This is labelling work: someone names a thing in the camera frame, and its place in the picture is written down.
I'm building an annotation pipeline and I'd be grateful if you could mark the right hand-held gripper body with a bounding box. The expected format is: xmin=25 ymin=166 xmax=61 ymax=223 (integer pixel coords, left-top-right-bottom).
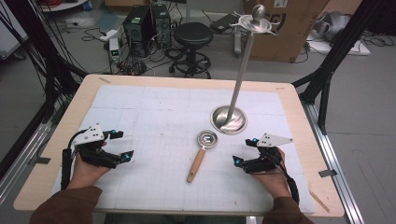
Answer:
xmin=242 ymin=133 xmax=294 ymax=175

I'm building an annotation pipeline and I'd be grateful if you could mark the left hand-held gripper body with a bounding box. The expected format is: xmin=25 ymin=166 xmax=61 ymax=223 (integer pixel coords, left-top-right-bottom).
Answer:
xmin=72 ymin=123 xmax=122 ymax=170

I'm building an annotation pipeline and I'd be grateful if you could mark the wooden-handled metal strainer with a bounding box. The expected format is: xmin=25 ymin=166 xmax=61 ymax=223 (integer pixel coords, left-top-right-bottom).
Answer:
xmin=186 ymin=129 xmax=219 ymax=184

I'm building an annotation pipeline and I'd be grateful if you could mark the metal utensil stand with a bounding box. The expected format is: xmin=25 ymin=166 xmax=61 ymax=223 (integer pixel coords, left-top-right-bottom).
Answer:
xmin=210 ymin=4 xmax=280 ymax=135

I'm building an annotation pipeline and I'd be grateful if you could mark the person's left hand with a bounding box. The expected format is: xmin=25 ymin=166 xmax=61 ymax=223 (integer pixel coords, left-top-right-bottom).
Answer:
xmin=66 ymin=152 xmax=111 ymax=190

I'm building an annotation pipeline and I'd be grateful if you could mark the person's right hand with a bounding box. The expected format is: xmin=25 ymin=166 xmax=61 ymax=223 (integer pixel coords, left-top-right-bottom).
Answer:
xmin=251 ymin=147 xmax=292 ymax=200

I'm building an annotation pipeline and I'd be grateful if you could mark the white grid mat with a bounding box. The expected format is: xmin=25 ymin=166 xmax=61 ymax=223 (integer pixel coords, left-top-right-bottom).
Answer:
xmin=50 ymin=84 xmax=316 ymax=216

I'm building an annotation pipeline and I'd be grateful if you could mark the long tan tape strip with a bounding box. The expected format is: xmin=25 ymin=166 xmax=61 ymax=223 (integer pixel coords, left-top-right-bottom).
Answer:
xmin=307 ymin=189 xmax=331 ymax=214

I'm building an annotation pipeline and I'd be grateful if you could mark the white device with green display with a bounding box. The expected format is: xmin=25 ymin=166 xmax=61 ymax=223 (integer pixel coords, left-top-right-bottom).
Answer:
xmin=108 ymin=37 xmax=121 ymax=64

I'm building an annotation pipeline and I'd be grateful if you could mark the white power strip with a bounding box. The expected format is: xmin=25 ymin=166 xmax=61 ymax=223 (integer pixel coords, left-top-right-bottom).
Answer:
xmin=98 ymin=29 xmax=120 ymax=42

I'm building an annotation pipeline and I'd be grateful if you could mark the large black computer tower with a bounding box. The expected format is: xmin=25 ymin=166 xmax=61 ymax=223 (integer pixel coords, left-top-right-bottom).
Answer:
xmin=122 ymin=5 xmax=157 ymax=59

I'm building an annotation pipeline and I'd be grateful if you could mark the brown cardboard box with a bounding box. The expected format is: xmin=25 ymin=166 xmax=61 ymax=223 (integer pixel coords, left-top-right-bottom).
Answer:
xmin=243 ymin=0 xmax=331 ymax=63

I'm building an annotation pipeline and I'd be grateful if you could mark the narrow black computer tower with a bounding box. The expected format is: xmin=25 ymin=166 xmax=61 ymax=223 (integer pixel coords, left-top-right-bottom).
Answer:
xmin=151 ymin=3 xmax=173 ymax=49

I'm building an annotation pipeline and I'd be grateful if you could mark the black round stool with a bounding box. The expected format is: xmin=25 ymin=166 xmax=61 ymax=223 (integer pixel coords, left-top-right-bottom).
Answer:
xmin=168 ymin=21 xmax=215 ymax=79

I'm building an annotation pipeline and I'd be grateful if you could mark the black flat laptop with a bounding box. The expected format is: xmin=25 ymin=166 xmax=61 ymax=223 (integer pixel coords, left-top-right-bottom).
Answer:
xmin=209 ymin=13 xmax=240 ymax=35

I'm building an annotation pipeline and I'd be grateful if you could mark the white round table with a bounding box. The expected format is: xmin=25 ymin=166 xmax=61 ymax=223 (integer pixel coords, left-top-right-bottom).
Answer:
xmin=38 ymin=0 xmax=90 ymax=13

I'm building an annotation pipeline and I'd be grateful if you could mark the silver grey bag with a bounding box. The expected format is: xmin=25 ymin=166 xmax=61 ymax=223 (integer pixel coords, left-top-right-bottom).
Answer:
xmin=312 ymin=10 xmax=353 ymax=41

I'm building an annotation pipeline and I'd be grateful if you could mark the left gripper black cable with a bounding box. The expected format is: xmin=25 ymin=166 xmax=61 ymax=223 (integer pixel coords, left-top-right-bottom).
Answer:
xmin=60 ymin=129 xmax=89 ymax=190

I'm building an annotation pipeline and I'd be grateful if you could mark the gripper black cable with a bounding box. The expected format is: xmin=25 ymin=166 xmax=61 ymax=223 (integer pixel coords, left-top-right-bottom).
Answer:
xmin=60 ymin=129 xmax=89 ymax=190
xmin=267 ymin=152 xmax=301 ymax=205

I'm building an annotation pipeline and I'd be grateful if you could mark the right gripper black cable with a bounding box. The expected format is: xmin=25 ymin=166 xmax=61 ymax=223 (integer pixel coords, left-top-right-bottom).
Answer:
xmin=267 ymin=152 xmax=301 ymax=205

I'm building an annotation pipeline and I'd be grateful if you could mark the aluminium rail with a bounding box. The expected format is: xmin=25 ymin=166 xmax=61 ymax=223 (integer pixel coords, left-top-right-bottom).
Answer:
xmin=0 ymin=120 xmax=54 ymax=203
xmin=301 ymin=101 xmax=365 ymax=224

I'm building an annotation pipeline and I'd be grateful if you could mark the black frame with cables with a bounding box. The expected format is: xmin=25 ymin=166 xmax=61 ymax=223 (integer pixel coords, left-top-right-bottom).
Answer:
xmin=0 ymin=0 xmax=89 ymax=123

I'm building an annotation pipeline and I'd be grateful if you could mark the black metal frame stand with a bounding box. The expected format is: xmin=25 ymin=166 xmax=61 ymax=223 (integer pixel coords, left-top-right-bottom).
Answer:
xmin=291 ymin=0 xmax=387 ymax=135

